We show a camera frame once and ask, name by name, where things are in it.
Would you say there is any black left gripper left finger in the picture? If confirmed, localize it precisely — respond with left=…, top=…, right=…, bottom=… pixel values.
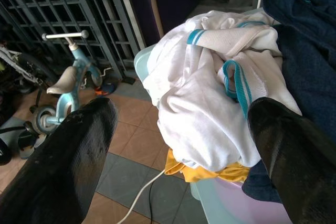
left=0, top=97, right=119, bottom=224

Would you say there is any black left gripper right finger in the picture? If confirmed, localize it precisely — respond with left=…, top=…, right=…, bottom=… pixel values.
left=247, top=97, right=336, bottom=224

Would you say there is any light blue kids balance bike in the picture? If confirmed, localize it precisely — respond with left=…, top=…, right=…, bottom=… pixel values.
left=29, top=30, right=103, bottom=136

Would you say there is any pale green laundry basket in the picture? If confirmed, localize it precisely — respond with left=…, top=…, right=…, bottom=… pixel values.
left=133, top=44, right=293, bottom=224

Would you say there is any orange and blue toy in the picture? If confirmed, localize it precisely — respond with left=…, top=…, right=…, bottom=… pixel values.
left=94, top=82, right=118, bottom=97

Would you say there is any yellow garment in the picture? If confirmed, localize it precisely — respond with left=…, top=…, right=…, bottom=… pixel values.
left=164, top=148, right=250, bottom=183

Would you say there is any black stroller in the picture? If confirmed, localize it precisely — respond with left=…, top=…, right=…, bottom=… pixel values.
left=0, top=41, right=57, bottom=127

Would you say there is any dark blue garment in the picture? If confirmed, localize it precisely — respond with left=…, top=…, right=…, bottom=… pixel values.
left=241, top=0, right=336, bottom=204

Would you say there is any white garment with teal stripes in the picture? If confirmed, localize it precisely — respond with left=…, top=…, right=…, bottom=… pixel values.
left=143, top=10, right=302, bottom=172

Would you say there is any dark metal grille gate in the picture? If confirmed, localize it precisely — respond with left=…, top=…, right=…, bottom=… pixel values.
left=0, top=0, right=148, bottom=80

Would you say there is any wooden chair leg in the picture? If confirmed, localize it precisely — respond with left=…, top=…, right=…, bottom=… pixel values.
left=150, top=0, right=174, bottom=39

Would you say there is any white power cable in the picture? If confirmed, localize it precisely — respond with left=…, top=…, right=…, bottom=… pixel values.
left=115, top=169, right=166, bottom=224

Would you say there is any black cable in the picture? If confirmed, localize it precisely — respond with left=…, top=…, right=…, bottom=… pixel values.
left=148, top=182, right=155, bottom=224

